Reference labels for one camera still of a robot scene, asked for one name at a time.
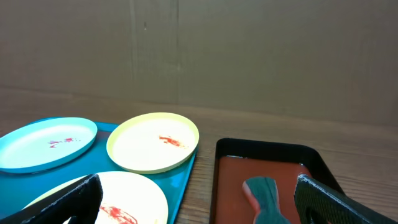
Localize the black tray with red water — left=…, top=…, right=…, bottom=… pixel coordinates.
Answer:
left=210, top=138, right=343, bottom=224

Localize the green and orange sponge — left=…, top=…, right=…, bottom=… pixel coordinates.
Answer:
left=242, top=177, right=290, bottom=224

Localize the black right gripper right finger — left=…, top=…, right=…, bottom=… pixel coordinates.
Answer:
left=294, top=174, right=397, bottom=224

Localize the yellow plate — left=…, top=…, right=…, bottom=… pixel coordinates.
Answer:
left=106, top=112, right=200, bottom=174
left=24, top=170, right=169, bottom=224

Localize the light blue plate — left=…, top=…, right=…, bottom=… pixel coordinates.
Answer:
left=1, top=117, right=98, bottom=174

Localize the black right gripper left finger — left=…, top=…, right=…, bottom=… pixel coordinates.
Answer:
left=1, top=174, right=103, bottom=224

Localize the teal serving tray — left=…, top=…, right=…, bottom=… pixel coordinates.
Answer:
left=1, top=121, right=196, bottom=224

